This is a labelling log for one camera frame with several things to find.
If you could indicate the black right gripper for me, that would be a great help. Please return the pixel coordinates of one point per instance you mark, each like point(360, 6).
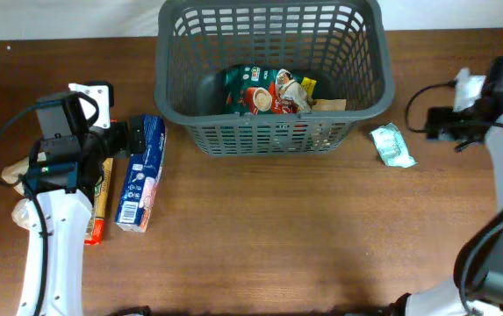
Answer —
point(440, 124)

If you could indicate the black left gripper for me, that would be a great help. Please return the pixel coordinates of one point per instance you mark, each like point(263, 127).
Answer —
point(121, 133)

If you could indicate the mint green small packet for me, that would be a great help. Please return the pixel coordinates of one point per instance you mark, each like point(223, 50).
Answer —
point(392, 147)

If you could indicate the green Nescafe coffee bag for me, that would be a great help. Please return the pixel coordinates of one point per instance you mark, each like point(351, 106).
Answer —
point(250, 90)

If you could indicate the beige brown snack bag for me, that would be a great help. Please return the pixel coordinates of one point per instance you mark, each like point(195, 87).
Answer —
point(297, 92)

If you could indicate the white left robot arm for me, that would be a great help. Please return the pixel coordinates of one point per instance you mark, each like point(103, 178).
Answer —
point(60, 186)

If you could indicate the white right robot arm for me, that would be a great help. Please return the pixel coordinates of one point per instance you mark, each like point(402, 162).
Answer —
point(476, 287)

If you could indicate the blue rectangular carton box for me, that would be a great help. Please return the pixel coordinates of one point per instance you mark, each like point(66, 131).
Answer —
point(142, 178)

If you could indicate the yellow orange snack packet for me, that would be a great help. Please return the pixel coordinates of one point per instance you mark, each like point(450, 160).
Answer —
point(95, 228)

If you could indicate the beige bread bag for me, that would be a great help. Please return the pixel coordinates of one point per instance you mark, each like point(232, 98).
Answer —
point(22, 210)

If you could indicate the dark grey plastic basket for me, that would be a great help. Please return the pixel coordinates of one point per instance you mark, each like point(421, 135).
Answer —
point(339, 43)

